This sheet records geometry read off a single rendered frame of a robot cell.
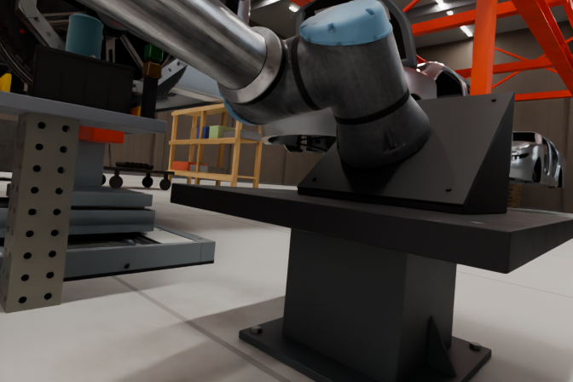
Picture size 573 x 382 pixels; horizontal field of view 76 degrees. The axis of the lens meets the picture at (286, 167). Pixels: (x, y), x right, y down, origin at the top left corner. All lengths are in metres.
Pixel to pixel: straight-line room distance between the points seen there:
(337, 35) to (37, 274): 0.79
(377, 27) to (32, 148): 0.73
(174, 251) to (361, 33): 0.94
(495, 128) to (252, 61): 0.43
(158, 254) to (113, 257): 0.14
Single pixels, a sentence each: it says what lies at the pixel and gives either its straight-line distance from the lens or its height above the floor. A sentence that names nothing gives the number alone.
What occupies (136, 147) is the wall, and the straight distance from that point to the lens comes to 12.42.
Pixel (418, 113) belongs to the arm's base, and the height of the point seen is 0.47.
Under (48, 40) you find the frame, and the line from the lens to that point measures 1.33.
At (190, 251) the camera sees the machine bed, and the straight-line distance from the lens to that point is 1.33.
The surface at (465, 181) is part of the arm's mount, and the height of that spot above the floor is 0.35.
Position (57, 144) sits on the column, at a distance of 0.96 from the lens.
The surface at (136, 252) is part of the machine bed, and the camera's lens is 1.24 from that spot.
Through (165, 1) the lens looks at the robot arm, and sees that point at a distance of 0.53.
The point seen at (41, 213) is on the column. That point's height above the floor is 0.21.
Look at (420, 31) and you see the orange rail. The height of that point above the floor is 3.24.
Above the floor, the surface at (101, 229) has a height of 0.10.
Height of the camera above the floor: 0.33
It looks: 2 degrees up
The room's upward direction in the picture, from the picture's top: 5 degrees clockwise
